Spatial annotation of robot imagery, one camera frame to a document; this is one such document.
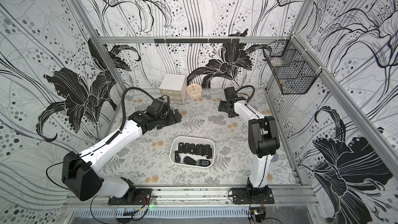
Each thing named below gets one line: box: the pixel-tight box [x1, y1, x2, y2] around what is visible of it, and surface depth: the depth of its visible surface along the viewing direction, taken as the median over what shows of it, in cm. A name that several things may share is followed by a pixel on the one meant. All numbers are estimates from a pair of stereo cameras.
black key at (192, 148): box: [189, 143, 196, 155], surface depth 88 cm
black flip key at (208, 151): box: [204, 144, 212, 159], surface depth 87 cm
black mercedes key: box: [174, 150, 181, 164], surface depth 86 cm
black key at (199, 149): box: [195, 144, 204, 157], surface depth 87 cm
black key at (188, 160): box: [182, 155, 197, 166], surface depth 85 cm
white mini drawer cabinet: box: [159, 73, 188, 105], surface depth 106 cm
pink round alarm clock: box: [186, 83, 203, 99], surface depth 117 cm
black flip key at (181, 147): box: [178, 142, 184, 153], surface depth 90 cm
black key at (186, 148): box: [183, 142, 191, 154], surface depth 89 cm
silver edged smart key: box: [195, 159, 211, 167], surface depth 84 cm
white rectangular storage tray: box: [168, 135, 216, 169], surface depth 87 cm
